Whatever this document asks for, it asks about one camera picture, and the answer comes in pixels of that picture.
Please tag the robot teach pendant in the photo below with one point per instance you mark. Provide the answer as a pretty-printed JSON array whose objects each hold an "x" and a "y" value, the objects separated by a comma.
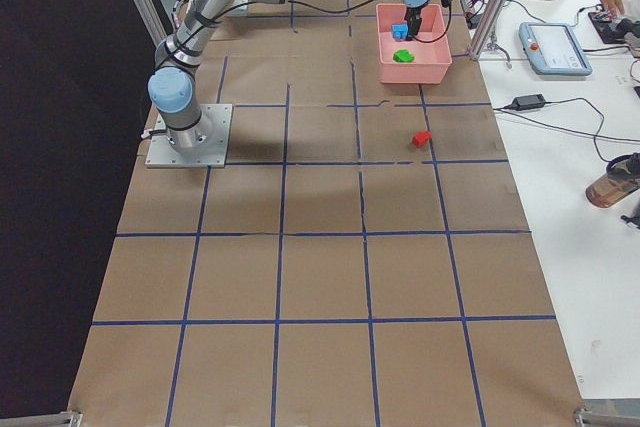
[{"x": 553, "y": 49}]

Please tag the brown water bottle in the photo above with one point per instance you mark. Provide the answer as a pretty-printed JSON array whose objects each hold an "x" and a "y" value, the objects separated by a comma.
[{"x": 620, "y": 179}]

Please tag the black power adapter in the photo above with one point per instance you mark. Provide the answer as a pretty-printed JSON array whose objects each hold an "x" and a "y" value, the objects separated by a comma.
[{"x": 528, "y": 102}]

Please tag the red toy block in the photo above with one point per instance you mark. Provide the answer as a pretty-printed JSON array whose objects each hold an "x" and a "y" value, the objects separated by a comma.
[{"x": 421, "y": 139}]

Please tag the blue toy block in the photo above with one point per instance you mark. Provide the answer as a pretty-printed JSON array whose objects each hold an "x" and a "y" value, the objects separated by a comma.
[{"x": 399, "y": 32}]

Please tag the aluminium frame post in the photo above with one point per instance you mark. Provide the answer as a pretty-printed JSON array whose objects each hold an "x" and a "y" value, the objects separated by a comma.
[{"x": 484, "y": 37}]

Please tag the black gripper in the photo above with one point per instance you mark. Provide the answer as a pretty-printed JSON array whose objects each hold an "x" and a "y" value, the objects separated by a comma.
[{"x": 414, "y": 15}]

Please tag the brown paper table cover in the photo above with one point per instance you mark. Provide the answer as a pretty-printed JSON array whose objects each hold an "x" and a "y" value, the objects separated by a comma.
[{"x": 331, "y": 274}]

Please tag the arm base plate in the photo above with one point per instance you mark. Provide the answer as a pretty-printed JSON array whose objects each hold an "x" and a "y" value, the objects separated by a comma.
[{"x": 204, "y": 145}]

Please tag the green toy block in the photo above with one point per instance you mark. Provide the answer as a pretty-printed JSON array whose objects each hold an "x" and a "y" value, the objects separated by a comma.
[{"x": 403, "y": 56}]

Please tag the pink plastic box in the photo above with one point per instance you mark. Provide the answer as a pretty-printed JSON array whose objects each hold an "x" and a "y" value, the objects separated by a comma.
[{"x": 431, "y": 49}]

